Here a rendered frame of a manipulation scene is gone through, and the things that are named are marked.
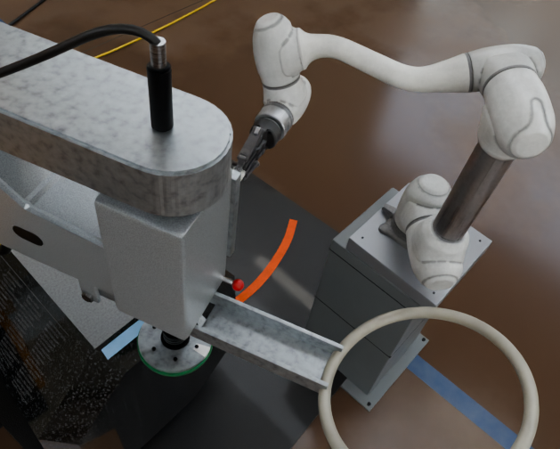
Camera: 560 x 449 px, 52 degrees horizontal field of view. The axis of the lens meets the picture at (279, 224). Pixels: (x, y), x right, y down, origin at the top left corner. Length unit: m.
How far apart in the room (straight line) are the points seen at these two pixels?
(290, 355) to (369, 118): 2.66
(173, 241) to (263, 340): 0.50
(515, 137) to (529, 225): 2.30
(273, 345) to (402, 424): 1.34
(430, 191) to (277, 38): 0.77
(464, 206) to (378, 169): 1.97
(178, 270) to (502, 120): 0.80
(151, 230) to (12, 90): 0.36
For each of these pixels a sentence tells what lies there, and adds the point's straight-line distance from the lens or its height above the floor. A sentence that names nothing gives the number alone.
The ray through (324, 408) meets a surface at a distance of 1.40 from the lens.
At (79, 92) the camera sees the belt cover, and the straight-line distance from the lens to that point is 1.15.
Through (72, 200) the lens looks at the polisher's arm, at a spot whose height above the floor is 1.44.
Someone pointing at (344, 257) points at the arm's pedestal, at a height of 0.76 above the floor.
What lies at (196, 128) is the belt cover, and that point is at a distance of 1.06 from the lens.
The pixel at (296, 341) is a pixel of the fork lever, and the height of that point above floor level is 1.12.
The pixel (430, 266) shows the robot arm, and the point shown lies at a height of 1.07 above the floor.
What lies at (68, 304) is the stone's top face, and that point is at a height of 0.87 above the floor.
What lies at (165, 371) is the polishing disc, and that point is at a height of 0.92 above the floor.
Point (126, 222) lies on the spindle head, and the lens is 1.14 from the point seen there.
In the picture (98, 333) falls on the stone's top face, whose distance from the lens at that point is 1.81.
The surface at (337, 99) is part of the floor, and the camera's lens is 4.02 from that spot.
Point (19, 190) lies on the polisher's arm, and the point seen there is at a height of 1.46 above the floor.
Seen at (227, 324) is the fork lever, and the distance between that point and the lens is 1.51.
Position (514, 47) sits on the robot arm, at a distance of 1.57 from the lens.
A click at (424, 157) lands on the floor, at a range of 3.78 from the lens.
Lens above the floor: 2.44
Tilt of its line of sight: 51 degrees down
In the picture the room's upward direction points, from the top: 10 degrees clockwise
